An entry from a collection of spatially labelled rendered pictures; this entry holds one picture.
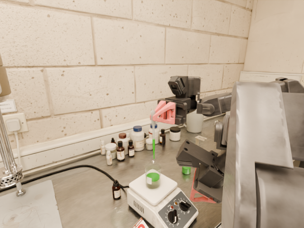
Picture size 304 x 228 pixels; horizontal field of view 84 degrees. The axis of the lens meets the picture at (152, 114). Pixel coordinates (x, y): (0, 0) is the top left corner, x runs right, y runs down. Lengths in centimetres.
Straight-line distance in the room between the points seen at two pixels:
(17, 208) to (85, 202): 21
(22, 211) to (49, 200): 8
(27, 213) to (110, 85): 63
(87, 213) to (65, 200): 11
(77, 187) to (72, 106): 38
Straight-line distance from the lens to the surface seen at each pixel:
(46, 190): 80
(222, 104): 58
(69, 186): 80
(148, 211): 57
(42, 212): 72
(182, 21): 126
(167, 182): 61
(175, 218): 55
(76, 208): 70
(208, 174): 43
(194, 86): 59
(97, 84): 93
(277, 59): 184
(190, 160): 42
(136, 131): 92
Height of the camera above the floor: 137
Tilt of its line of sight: 17 degrees down
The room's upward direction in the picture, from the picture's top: straight up
